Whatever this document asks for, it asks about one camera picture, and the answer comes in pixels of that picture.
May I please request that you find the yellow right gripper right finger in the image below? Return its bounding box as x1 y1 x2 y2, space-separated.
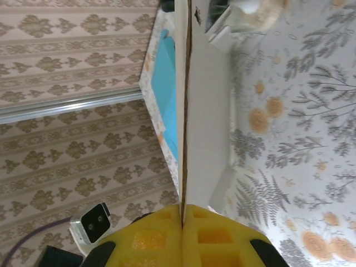
182 204 290 267

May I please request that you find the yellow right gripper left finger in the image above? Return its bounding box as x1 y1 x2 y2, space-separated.
83 205 184 267

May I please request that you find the clear glass jar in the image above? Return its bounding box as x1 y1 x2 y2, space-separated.
235 0 282 32

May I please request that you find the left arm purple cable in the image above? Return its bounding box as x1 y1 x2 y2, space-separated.
0 216 72 267

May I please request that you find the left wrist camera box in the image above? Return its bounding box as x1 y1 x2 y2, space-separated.
68 202 112 248

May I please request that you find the aluminium frame post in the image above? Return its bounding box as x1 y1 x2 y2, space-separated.
0 86 143 125

